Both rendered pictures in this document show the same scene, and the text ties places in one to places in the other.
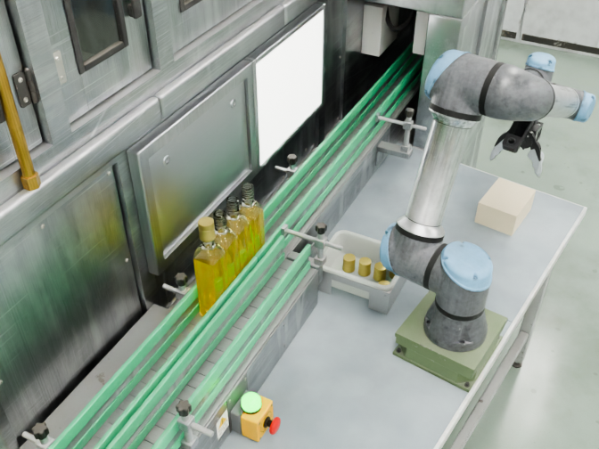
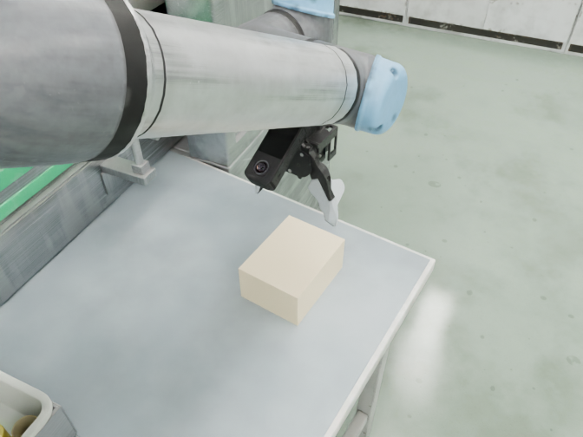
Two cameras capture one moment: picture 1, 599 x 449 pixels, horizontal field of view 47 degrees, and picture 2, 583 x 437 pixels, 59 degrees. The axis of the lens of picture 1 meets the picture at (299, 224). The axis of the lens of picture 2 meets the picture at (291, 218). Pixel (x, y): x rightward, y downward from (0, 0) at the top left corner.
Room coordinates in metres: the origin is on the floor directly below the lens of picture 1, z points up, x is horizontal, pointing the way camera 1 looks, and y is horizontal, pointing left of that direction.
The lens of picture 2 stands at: (1.07, -0.61, 1.49)
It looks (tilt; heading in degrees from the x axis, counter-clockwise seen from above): 43 degrees down; 358
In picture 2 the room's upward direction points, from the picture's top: straight up
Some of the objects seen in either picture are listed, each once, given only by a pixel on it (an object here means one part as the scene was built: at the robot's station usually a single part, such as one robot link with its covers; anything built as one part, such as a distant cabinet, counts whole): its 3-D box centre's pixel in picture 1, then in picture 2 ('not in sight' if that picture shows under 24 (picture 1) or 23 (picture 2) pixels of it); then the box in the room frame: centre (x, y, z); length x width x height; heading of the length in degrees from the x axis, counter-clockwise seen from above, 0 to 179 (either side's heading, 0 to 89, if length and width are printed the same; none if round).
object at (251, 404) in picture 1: (250, 402); not in sight; (0.93, 0.11, 0.84); 0.05 x 0.05 x 0.03
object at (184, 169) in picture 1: (247, 122); not in sight; (1.59, 0.14, 1.15); 0.90 x 0.03 x 0.34; 153
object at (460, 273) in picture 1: (462, 276); not in sight; (1.16, -0.37, 1.00); 0.13 x 0.12 x 0.14; 52
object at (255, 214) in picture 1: (250, 237); not in sight; (1.31, 0.12, 0.99); 0.06 x 0.06 x 0.21; 64
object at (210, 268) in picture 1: (212, 281); not in sight; (1.16, 0.20, 0.99); 0.06 x 0.06 x 0.21; 62
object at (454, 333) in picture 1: (457, 314); not in sight; (1.15, -0.38, 0.88); 0.15 x 0.15 x 0.10
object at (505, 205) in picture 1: (504, 206); (292, 267); (1.70, -0.63, 0.79); 0.16 x 0.12 x 0.07; 145
